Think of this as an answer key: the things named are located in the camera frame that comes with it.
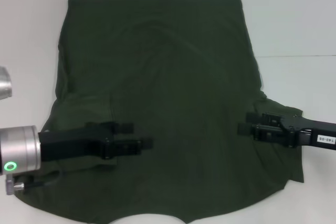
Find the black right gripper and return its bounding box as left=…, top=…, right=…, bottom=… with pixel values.
left=236, top=112, right=336, bottom=152

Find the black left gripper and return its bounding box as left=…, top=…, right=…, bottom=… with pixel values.
left=38, top=121, right=154, bottom=162

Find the dark green t-shirt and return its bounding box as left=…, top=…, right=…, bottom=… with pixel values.
left=13, top=0, right=305, bottom=224

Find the left gripper cable with connector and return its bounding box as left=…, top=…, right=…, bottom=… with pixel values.
left=5, top=176, right=62, bottom=196

